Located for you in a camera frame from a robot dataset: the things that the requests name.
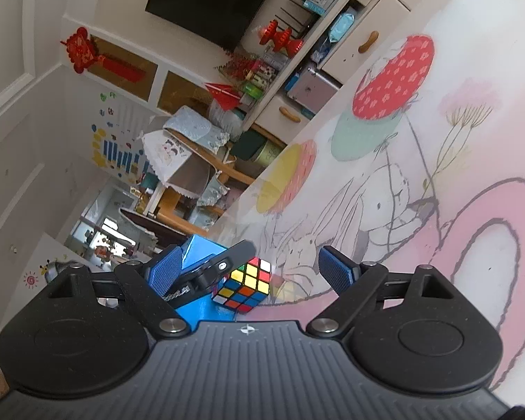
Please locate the green storage stool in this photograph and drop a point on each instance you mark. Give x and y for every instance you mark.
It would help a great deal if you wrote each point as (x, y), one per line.
(249, 146)

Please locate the small red flag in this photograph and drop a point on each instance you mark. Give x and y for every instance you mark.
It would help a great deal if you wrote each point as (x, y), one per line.
(223, 94)

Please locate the colourful puzzle cube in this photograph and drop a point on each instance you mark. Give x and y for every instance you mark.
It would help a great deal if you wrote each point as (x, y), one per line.
(245, 286)

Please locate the red knot wall decoration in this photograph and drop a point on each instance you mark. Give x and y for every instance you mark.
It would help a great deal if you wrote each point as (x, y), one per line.
(83, 50)

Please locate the red sun wall sticker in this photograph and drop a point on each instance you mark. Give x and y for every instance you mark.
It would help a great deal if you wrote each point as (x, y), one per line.
(30, 281)

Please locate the white cabinet with drawers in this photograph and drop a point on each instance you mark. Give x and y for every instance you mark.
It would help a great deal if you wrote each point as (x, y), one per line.
(354, 52)

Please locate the black television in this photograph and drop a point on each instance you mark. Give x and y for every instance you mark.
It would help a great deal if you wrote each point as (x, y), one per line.
(210, 0)

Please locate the dark wooden round table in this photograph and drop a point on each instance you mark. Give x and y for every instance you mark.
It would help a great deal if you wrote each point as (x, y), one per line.
(148, 225)

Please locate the white printed lace tablecloth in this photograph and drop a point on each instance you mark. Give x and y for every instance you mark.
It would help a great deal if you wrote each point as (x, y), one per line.
(166, 153)

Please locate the printed rabbit play mat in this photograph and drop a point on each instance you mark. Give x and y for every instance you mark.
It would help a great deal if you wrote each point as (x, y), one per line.
(463, 162)

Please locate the blue storage box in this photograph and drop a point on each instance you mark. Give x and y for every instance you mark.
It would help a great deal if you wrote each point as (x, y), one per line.
(201, 249)

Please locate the rose gold tablet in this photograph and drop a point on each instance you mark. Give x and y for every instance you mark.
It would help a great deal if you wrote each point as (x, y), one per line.
(310, 89)

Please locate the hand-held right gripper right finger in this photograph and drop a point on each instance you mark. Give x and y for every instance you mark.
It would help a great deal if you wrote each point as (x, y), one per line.
(332, 269)

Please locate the blue face mask pack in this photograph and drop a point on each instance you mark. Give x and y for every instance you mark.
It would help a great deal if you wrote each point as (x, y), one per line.
(342, 26)

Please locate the red lantern ornament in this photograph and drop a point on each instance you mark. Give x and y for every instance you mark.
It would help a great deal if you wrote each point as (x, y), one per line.
(282, 37)

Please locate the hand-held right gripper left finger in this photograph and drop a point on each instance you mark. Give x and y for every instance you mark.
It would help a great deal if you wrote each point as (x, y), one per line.
(164, 271)

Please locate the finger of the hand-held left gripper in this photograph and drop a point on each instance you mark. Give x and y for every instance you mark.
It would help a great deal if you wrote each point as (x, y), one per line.
(227, 262)

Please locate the light wooden table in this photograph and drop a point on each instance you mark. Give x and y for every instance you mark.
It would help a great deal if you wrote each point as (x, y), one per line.
(175, 210)

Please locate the blue and yellow wall stickers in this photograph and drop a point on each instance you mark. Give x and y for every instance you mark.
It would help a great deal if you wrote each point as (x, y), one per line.
(118, 153)

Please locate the wooden chair with cushion cover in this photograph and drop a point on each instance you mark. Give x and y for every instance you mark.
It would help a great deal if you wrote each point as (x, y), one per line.
(192, 124)

